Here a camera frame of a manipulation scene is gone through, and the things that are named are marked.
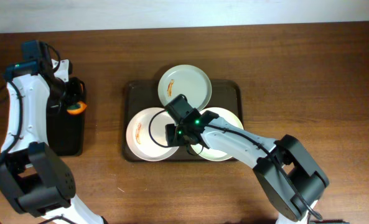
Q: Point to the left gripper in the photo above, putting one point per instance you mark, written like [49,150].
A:
[71,101]

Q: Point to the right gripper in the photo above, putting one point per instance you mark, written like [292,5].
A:
[172,135]

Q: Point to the green and orange sponge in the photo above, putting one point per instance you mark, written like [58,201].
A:
[77,108]

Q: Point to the white plate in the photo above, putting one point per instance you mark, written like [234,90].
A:
[211,154]
[139,140]

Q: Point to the pale green plate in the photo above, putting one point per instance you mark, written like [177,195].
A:
[188,80]

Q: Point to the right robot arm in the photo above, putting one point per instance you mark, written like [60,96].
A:
[291,179]

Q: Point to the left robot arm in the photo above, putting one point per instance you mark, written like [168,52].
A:
[46,123]

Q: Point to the small black tray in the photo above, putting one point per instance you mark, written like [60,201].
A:
[65,132]

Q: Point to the large brown serving tray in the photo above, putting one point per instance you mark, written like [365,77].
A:
[142,94]

